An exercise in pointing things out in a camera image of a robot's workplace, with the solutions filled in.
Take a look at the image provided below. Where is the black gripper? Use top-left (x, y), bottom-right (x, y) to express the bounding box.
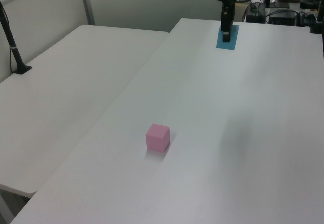
top-left (220, 1), bottom-right (236, 43)

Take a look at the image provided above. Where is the blue foam cube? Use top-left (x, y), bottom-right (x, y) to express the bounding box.
top-left (216, 24), bottom-right (240, 51)

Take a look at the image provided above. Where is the pink foam cube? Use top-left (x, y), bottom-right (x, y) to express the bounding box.
top-left (145, 123), bottom-right (170, 152)

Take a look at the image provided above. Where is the black electronics box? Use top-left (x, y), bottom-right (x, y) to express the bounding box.
top-left (267, 10), bottom-right (297, 26)

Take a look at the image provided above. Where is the white side table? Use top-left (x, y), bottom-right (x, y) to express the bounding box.
top-left (0, 24), bottom-right (170, 195)

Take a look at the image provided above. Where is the black clamp mount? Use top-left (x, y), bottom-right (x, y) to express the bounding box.
top-left (309, 0), bottom-right (324, 35)

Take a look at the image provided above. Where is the black camera pole with base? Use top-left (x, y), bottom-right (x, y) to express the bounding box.
top-left (0, 1), bottom-right (33, 76)

